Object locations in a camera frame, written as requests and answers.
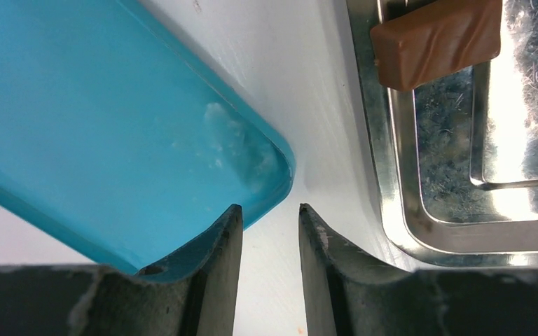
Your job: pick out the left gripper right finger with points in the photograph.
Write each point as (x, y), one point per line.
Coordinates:
(349, 292)

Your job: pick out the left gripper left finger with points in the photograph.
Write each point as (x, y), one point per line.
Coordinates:
(191, 291)

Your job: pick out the teal box lid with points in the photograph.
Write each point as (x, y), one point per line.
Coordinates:
(119, 141)

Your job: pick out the silver metal tray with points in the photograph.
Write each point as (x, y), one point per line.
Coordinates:
(456, 159)

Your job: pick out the pile of assorted chocolates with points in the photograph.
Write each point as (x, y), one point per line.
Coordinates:
(436, 40)

